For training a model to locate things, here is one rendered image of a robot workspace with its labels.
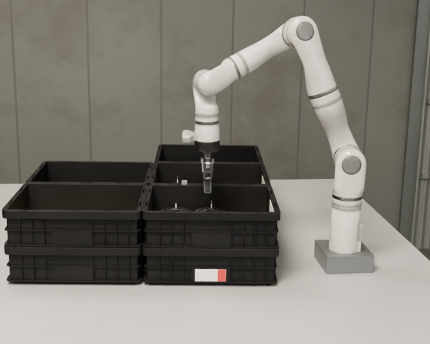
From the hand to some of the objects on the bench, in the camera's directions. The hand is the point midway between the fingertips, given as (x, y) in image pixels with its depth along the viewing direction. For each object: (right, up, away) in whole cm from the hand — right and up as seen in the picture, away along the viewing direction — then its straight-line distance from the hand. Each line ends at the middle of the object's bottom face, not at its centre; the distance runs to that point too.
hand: (207, 185), depth 222 cm
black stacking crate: (+1, -26, +8) cm, 27 cm away
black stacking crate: (-39, -26, +7) cm, 47 cm away
